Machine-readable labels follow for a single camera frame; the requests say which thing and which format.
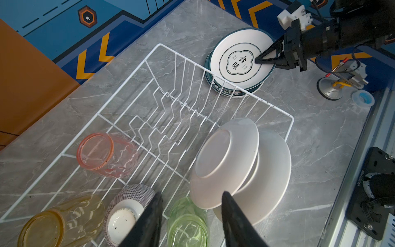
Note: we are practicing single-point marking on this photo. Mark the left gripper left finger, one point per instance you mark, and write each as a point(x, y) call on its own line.
point(146, 232)

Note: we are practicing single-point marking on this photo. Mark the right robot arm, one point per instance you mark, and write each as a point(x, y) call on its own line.
point(352, 23)

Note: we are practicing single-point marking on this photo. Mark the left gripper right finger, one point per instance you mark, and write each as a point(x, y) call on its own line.
point(237, 229)

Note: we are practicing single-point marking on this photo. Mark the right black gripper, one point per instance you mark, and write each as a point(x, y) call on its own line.
point(296, 47)

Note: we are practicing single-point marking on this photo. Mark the yellow glass cup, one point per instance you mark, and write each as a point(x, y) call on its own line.
point(72, 223)

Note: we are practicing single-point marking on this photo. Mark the ribbed white bowl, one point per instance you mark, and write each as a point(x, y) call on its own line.
point(124, 211)

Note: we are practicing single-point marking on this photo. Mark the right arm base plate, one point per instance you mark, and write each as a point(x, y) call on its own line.
point(373, 198)

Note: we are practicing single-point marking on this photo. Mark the pink glass cup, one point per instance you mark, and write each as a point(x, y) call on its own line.
point(111, 155)

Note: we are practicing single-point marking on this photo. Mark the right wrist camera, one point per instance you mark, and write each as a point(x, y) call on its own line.
point(295, 11)

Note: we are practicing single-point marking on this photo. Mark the white wire dish rack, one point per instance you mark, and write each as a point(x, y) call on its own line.
point(163, 106)

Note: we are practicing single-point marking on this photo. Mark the green glass cup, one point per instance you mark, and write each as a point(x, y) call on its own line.
point(187, 225)

